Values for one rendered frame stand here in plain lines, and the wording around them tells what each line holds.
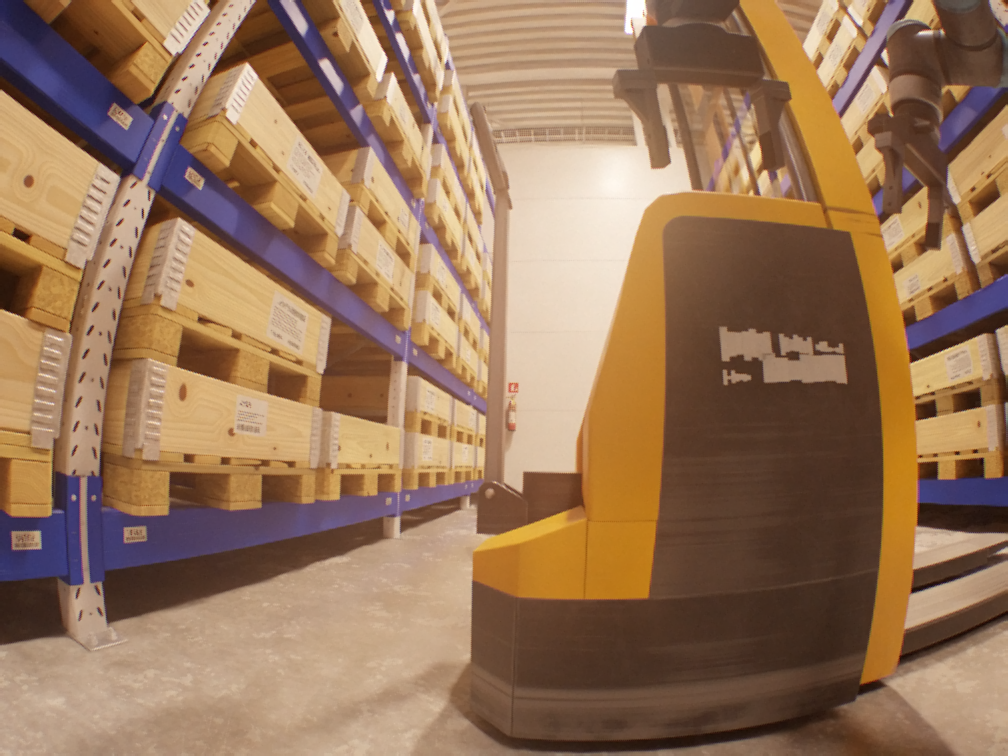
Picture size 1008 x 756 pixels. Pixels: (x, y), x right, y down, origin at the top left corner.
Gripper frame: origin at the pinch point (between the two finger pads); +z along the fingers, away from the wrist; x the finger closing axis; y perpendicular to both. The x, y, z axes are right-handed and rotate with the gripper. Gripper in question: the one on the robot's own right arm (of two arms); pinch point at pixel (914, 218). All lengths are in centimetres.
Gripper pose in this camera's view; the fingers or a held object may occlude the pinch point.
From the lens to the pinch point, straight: 73.1
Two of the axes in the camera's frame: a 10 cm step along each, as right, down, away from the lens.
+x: 9.6, 1.8, 2.1
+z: -2.2, 9.6, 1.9
